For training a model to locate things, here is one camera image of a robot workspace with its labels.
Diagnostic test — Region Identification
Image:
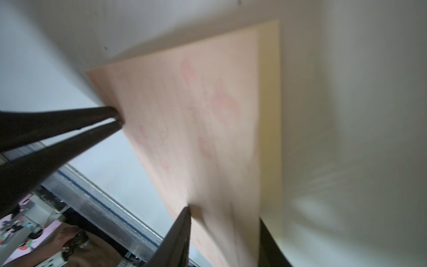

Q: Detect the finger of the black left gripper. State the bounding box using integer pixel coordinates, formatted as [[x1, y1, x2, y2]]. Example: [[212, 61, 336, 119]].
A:
[[1, 121, 122, 217], [1, 106, 121, 152]]

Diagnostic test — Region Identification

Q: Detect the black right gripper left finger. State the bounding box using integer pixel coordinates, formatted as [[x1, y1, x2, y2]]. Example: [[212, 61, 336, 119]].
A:
[[145, 206, 191, 267]]

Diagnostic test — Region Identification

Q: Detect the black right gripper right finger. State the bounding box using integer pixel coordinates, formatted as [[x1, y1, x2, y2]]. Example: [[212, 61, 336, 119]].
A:
[[258, 219, 292, 267]]

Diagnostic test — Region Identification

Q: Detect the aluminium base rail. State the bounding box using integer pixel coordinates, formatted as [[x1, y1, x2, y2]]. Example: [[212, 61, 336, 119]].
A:
[[0, 141, 201, 267]]

